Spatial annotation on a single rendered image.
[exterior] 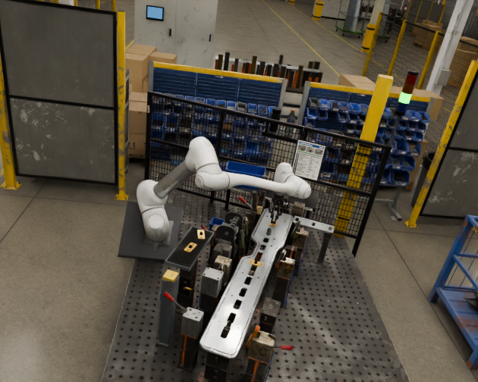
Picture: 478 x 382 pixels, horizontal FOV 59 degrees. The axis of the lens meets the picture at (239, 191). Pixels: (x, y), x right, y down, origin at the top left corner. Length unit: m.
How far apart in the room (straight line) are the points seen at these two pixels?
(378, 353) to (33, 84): 3.91
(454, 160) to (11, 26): 4.80
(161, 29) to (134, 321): 7.38
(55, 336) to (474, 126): 4.55
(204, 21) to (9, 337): 7.11
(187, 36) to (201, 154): 6.94
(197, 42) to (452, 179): 5.77
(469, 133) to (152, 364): 4.17
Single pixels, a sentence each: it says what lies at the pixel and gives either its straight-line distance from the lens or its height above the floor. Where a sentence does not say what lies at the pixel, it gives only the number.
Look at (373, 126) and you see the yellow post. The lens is 3.21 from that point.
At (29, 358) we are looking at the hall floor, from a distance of 3.42.
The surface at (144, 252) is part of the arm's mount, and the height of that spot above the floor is 0.74.
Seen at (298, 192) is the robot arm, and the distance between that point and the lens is 2.61.
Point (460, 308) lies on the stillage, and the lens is 4.33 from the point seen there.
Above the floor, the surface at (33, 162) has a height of 0.33.
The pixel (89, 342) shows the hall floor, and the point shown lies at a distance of 3.44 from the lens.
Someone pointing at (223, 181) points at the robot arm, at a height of 1.46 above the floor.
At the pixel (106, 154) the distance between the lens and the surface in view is 4.88.
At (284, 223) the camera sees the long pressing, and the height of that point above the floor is 1.00.
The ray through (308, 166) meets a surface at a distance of 3.31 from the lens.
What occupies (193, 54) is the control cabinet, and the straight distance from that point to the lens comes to 9.29.
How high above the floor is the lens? 2.55
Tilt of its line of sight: 28 degrees down
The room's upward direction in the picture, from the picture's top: 9 degrees clockwise
